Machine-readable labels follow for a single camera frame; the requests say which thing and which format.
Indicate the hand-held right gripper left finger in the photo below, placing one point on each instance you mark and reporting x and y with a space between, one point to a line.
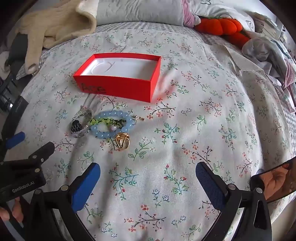
85 185

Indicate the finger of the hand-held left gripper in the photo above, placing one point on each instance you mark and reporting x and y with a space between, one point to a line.
41 151
15 140

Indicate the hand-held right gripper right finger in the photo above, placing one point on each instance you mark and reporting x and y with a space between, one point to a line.
208 185

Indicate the small gold charm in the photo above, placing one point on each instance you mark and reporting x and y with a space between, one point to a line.
139 118

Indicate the red cardboard box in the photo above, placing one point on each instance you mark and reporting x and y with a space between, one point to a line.
115 89

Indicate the person's left hand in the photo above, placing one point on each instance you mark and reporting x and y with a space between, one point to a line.
16 210

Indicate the floral bedsheet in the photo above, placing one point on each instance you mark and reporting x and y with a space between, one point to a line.
185 115

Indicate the dark grey garment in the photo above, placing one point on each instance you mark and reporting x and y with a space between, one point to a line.
18 41

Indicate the beige knitted sweater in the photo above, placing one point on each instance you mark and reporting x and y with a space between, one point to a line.
57 25

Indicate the cream fabric sheet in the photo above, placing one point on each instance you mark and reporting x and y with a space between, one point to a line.
242 62

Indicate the grey white crumpled cloth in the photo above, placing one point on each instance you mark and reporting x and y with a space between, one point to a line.
266 51

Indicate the orange pumpkin plush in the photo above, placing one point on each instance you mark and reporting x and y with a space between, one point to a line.
217 26

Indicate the brown patterned cloth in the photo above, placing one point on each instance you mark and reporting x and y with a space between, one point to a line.
266 25

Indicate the grey pillow with pink edge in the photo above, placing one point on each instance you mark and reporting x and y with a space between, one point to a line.
138 11

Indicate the white printed pillow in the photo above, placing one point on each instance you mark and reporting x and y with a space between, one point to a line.
219 9

